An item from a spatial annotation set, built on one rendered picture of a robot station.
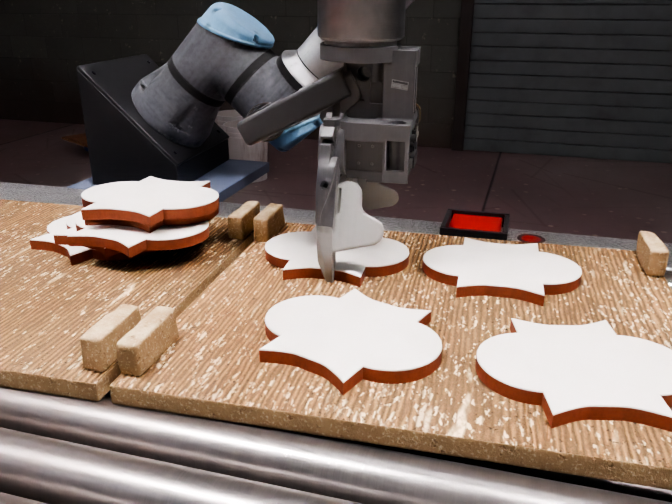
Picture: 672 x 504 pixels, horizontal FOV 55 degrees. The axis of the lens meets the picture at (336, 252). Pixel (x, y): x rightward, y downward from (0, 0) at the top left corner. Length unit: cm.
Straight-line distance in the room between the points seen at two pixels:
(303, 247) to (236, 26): 53
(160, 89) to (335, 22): 64
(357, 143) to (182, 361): 24
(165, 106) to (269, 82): 18
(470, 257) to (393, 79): 19
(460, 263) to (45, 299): 37
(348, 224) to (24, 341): 28
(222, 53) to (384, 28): 58
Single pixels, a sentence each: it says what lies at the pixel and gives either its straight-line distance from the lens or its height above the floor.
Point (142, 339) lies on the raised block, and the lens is 47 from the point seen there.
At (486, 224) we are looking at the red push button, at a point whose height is 93.
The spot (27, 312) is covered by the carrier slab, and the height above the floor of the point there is 94.
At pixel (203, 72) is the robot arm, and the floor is 106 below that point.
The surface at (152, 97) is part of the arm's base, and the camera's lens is 116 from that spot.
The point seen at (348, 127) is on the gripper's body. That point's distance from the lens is 57.
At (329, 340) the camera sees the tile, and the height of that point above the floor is 95.
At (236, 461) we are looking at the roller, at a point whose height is 91.
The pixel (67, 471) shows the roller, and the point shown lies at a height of 92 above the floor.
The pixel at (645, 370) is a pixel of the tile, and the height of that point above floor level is 95.
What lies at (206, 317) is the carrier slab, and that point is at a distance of 54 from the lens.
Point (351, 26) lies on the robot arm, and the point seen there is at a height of 116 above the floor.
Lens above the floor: 118
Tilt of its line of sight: 22 degrees down
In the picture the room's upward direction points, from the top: straight up
